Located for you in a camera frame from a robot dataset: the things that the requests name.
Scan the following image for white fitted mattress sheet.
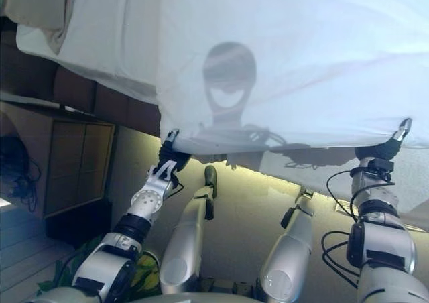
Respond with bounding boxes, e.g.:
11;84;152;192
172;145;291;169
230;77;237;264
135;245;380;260
15;0;162;109

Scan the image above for silver robot leg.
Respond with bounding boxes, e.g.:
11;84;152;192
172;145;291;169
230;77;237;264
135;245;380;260
159;164;219;296
259;186;315;301

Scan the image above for silver left robot leg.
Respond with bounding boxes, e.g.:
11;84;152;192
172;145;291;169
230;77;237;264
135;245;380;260
159;164;219;296

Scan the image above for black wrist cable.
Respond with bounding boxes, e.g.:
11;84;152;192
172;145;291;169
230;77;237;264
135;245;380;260
320;170;363;281

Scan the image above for silver right robot leg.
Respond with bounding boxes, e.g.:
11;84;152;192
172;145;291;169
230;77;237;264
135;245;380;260
259;186;315;301

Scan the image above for white printed care tag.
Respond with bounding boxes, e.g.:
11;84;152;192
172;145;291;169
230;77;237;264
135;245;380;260
334;198;359;214

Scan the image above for black device with cables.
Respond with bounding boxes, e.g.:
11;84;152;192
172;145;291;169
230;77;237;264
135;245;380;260
0;134;42;214

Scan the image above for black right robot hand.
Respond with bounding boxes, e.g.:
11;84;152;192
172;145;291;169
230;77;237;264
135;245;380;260
354;117;414;160

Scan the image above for large beige pillow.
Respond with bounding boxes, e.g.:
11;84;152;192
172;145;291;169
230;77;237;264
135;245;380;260
0;0;77;56

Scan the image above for white duvet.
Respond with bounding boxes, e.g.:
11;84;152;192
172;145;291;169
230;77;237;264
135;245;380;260
155;0;429;184

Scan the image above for wooden nightstand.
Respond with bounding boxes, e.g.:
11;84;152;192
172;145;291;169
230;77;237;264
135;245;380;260
0;91;117;241

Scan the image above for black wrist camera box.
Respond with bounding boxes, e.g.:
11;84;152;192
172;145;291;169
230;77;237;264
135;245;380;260
366;158;395;177

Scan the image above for under-bed light strip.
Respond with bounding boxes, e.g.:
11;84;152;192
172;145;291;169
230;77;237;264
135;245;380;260
113;128;353;214

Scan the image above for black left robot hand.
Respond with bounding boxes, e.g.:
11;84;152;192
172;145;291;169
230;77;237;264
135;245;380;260
156;129;191;176

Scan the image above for brown upholstered bed frame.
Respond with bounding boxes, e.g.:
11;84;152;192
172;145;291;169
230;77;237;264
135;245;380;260
0;16;162;140

